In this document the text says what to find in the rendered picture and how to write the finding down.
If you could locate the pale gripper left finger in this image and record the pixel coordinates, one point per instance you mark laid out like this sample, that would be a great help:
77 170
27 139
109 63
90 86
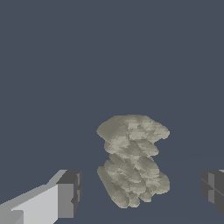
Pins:
43 201

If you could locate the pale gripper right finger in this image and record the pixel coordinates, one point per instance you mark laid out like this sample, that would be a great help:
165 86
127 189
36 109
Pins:
214 188

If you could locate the lumpy beige rock-like object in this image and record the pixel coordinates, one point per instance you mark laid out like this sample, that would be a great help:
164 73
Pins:
132 163

